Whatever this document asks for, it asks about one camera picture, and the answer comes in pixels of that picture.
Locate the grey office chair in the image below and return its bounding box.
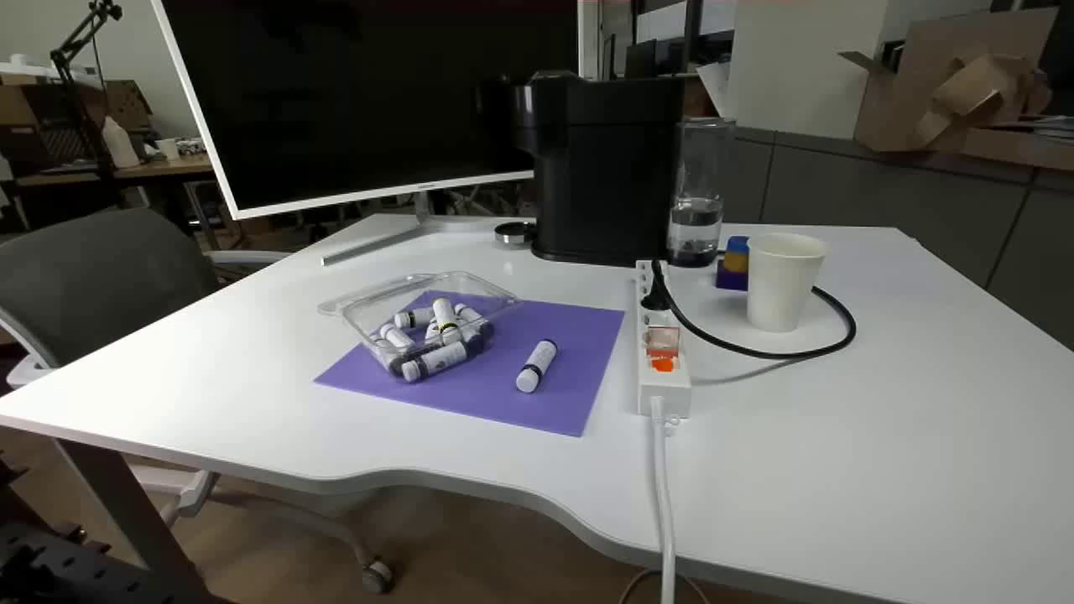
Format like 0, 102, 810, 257
0, 209, 396, 593

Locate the clear plastic box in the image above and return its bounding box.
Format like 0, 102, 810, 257
322, 273, 517, 384

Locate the cardboard box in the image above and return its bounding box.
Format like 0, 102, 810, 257
843, 8, 1057, 154

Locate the white power strip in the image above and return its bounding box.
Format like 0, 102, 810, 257
633, 260, 690, 419

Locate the white paper cup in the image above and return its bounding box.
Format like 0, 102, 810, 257
747, 233, 828, 334

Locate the blue yellow small block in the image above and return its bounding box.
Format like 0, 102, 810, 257
716, 237, 747, 291

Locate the black coffee machine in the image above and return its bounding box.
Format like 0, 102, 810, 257
517, 73, 680, 264

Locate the white tube on mat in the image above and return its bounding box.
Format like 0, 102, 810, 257
513, 338, 556, 392

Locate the white tube in box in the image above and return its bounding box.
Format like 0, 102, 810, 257
376, 322, 417, 355
433, 298, 460, 342
400, 342, 468, 384

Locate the large white-framed monitor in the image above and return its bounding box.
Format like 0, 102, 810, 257
152, 0, 598, 220

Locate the white power strip cable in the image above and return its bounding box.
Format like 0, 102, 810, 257
643, 409, 684, 604

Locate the wooden background desk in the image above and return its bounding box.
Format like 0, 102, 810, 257
12, 159, 215, 190

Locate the purple paper mat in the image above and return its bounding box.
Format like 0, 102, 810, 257
317, 298, 625, 436

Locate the black power cable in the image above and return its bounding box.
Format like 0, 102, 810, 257
643, 260, 858, 363

